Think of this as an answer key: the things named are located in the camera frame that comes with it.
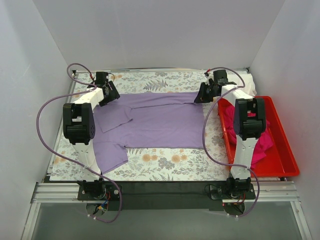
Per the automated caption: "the white folded t shirt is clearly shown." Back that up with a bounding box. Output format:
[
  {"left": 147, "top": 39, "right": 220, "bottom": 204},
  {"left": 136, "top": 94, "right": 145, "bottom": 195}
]
[{"left": 221, "top": 70, "right": 257, "bottom": 97}]

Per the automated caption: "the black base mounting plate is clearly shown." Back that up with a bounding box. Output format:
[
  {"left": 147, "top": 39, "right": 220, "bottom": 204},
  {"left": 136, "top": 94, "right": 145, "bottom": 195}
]
[{"left": 77, "top": 180, "right": 258, "bottom": 211}]

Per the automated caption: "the magenta t shirt in bin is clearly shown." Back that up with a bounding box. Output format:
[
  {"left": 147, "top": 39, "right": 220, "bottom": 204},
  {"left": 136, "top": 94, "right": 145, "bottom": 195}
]
[{"left": 223, "top": 104, "right": 274, "bottom": 169}]

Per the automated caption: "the aluminium frame rail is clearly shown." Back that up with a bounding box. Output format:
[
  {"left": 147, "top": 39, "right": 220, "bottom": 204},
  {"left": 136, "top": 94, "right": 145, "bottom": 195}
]
[{"left": 20, "top": 69, "right": 313, "bottom": 240}]

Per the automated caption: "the purple t shirt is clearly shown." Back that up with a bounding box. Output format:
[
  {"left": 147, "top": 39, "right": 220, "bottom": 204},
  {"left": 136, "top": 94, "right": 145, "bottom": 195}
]
[{"left": 93, "top": 92, "right": 204, "bottom": 174}]

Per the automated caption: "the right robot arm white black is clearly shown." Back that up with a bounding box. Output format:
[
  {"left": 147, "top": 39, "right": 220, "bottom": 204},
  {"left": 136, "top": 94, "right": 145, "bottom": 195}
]
[{"left": 194, "top": 67, "right": 267, "bottom": 199}]

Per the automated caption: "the floral table mat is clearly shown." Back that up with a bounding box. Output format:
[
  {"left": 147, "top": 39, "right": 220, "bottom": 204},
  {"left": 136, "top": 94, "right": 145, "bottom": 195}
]
[{"left": 49, "top": 71, "right": 234, "bottom": 182}]

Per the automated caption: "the red plastic bin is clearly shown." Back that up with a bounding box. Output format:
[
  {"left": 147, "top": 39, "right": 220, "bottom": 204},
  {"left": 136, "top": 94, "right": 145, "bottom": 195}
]
[{"left": 218, "top": 96, "right": 300, "bottom": 178}]

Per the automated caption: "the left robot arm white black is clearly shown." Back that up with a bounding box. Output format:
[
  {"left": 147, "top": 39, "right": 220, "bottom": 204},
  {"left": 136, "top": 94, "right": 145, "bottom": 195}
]
[{"left": 62, "top": 71, "right": 120, "bottom": 200}]

